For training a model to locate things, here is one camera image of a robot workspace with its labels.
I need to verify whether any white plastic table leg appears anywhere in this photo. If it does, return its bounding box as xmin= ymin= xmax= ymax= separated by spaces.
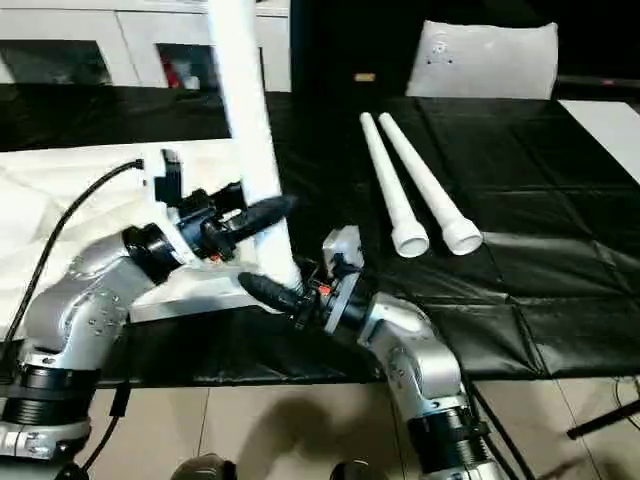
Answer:
xmin=359 ymin=112 xmax=432 ymax=260
xmin=377 ymin=112 xmax=485 ymax=258
xmin=207 ymin=0 xmax=303 ymax=298

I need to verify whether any white plastic table top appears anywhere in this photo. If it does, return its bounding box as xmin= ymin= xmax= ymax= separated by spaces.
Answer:
xmin=0 ymin=137 xmax=301 ymax=324

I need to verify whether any red packet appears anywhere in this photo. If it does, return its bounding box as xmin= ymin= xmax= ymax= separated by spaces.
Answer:
xmin=162 ymin=49 xmax=186 ymax=89

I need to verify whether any black cabinet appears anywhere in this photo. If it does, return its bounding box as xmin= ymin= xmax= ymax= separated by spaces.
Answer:
xmin=287 ymin=0 xmax=427 ymax=97

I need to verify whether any black robot foot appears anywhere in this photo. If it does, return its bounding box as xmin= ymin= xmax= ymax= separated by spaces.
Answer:
xmin=172 ymin=453 xmax=237 ymax=480

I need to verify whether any white cabinet with glass doors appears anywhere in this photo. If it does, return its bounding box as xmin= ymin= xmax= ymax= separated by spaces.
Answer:
xmin=0 ymin=7 xmax=292 ymax=94

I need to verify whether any black work mat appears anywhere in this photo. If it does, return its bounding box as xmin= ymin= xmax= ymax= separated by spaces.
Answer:
xmin=0 ymin=82 xmax=640 ymax=389

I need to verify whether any white chair back panel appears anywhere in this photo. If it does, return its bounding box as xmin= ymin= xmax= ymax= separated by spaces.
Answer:
xmin=404 ymin=19 xmax=560 ymax=100

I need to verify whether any black metal stand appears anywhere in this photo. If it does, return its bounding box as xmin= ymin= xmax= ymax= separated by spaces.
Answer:
xmin=566 ymin=392 xmax=640 ymax=442

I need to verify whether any white sheet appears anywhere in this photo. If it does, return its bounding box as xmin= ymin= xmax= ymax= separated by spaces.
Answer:
xmin=556 ymin=98 xmax=640 ymax=187

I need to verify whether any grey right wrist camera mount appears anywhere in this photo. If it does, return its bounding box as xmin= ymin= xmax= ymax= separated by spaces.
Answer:
xmin=321 ymin=224 xmax=366 ymax=335

